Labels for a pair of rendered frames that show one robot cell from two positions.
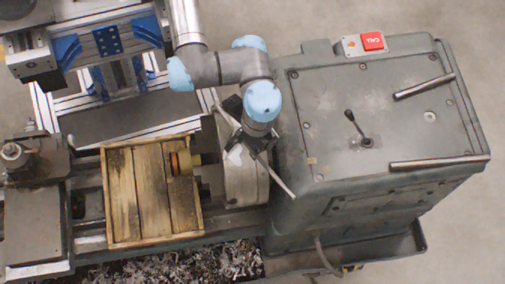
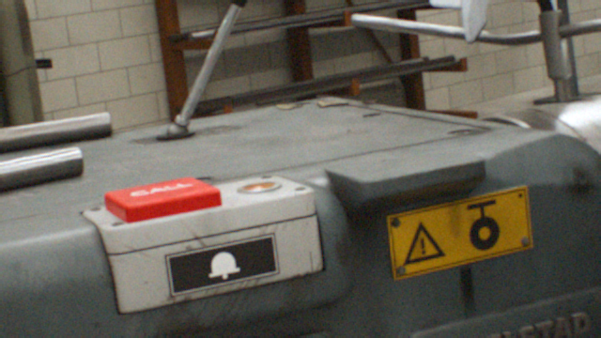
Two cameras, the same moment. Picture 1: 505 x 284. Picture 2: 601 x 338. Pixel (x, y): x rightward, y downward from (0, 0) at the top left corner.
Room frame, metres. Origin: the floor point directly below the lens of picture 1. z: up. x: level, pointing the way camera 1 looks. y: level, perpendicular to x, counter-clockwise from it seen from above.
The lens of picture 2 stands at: (1.75, -0.25, 1.40)
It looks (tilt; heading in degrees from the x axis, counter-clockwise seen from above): 10 degrees down; 178
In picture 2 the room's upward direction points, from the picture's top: 7 degrees counter-clockwise
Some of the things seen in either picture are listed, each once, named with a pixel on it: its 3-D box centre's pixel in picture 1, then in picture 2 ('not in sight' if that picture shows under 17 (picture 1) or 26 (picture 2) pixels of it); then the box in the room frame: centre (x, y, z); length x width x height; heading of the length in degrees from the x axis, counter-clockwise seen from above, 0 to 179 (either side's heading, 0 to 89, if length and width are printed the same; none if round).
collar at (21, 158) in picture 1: (13, 153); not in sight; (0.51, 0.66, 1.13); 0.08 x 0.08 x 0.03
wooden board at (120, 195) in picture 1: (151, 189); not in sight; (0.55, 0.30, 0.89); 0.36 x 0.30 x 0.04; 19
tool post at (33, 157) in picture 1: (22, 163); not in sight; (0.51, 0.66, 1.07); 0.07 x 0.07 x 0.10; 19
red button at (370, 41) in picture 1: (371, 41); (162, 205); (0.99, -0.31, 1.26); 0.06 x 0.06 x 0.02; 19
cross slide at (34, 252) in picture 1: (32, 194); not in sight; (0.45, 0.65, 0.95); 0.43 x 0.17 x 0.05; 19
